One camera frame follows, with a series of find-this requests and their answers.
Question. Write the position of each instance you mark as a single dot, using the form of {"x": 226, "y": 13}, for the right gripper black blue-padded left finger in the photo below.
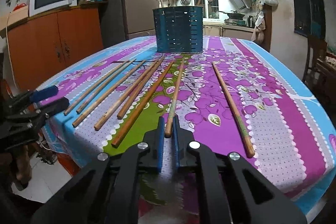
{"x": 153, "y": 159}

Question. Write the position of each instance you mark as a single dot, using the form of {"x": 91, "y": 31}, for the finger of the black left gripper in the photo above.
{"x": 53, "y": 108}

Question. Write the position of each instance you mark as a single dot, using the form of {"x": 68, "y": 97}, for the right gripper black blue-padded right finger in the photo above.
{"x": 181, "y": 139}

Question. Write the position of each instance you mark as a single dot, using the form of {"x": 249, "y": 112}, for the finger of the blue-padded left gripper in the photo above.
{"x": 39, "y": 95}

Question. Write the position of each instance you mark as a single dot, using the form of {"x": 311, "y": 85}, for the orange wooden cabinet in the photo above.
{"x": 43, "y": 45}

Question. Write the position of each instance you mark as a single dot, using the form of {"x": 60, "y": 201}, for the floral purple blue tablecloth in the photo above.
{"x": 293, "y": 138}

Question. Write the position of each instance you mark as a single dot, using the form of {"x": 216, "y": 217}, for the cardboard box on cabinet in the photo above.
{"x": 14, "y": 17}

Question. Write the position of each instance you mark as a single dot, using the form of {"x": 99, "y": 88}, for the blue perforated utensil holder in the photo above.
{"x": 179, "y": 29}

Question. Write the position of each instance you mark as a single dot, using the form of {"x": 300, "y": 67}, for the black wok on stove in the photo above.
{"x": 234, "y": 15}

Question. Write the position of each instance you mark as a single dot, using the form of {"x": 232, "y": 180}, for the steel electric kettle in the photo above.
{"x": 250, "y": 21}

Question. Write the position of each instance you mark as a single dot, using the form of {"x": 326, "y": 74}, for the dark wooden chair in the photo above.
{"x": 319, "y": 76}

